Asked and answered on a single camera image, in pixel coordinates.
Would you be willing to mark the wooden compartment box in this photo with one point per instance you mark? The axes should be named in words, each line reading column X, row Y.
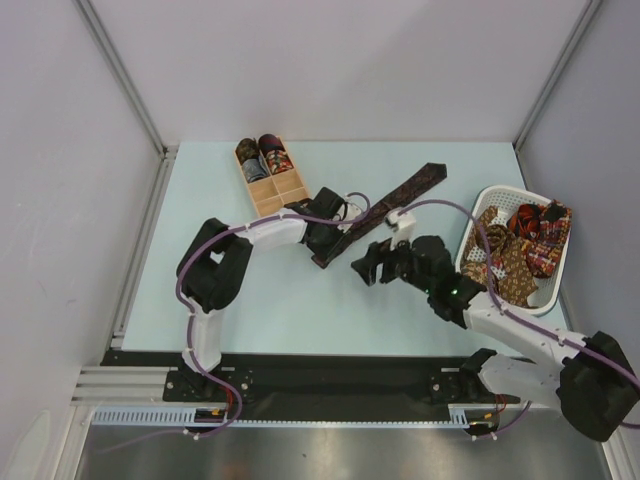
column 274, row 192

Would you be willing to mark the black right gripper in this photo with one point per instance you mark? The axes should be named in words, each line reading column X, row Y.
column 388, row 265

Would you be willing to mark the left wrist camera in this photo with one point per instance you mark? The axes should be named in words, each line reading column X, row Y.
column 346, row 213

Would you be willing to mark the white teal plastic basket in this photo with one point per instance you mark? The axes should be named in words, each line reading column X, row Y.
column 507, row 200

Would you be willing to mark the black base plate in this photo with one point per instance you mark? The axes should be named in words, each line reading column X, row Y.
column 348, row 387

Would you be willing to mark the orange black tie in basket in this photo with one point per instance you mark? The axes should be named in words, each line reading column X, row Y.
column 525, row 222

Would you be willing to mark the dark paisley tie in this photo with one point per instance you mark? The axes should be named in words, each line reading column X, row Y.
column 430, row 175

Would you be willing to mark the grey blue rolled tie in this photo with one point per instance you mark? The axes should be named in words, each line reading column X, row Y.
column 254, row 170

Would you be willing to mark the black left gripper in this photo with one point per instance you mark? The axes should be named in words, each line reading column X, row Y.
column 326, row 250

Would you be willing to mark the navy red rolled tie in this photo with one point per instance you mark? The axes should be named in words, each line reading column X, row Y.
column 270, row 142

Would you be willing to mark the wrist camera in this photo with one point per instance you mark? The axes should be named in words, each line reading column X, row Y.
column 402, row 226
column 346, row 213

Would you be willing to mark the white cable duct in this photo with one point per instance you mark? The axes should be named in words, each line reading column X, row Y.
column 211, row 417

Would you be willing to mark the aluminium frame rail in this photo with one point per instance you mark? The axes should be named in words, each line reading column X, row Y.
column 115, row 64

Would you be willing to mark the brown rolled tie in box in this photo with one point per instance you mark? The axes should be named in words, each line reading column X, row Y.
column 247, row 149

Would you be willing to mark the red black rolled tie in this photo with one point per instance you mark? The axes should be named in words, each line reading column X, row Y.
column 278, row 161

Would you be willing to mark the brown patterned tie in basket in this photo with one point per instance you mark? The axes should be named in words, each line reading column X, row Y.
column 511, row 277

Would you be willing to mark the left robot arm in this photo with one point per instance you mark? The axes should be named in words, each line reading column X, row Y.
column 212, row 271

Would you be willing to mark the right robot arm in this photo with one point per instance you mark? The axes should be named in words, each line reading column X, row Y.
column 588, row 379

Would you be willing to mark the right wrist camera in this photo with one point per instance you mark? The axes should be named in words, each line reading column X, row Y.
column 402, row 226

